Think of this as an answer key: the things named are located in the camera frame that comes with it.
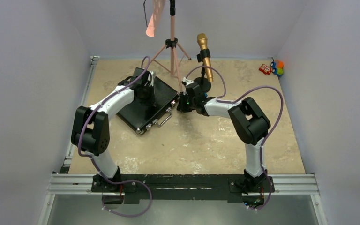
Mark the black aluminium poker case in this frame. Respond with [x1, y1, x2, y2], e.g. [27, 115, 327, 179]
[117, 77, 179, 135]

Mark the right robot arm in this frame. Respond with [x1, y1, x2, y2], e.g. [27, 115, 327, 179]
[177, 78, 274, 194]

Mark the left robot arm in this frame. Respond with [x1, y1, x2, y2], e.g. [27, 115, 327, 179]
[71, 67, 154, 192]

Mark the black microphone desk stand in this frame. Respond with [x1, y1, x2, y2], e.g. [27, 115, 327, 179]
[194, 48, 211, 93]

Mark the pink tripod music stand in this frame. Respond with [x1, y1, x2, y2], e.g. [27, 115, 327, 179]
[145, 0, 192, 92]

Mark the gold microphone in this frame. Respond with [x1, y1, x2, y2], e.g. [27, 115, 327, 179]
[197, 33, 213, 83]

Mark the red toy number car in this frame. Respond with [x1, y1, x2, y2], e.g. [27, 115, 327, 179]
[259, 64, 272, 75]

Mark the blue orange toy car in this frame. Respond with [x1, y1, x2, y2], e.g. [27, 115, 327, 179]
[270, 60, 284, 77]

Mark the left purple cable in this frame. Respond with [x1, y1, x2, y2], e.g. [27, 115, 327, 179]
[77, 56, 153, 218]

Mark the purple cable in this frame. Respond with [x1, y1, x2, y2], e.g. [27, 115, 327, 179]
[183, 65, 285, 212]
[77, 56, 153, 218]

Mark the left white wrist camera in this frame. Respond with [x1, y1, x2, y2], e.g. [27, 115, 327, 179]
[144, 71, 156, 87]

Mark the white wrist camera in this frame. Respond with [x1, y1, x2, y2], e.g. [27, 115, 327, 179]
[144, 71, 156, 87]
[181, 77, 194, 87]

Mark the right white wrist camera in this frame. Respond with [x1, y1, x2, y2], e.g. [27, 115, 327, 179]
[181, 77, 194, 87]

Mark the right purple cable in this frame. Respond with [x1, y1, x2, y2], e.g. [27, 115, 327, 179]
[183, 65, 285, 212]

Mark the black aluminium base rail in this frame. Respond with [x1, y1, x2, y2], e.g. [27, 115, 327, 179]
[38, 173, 328, 225]

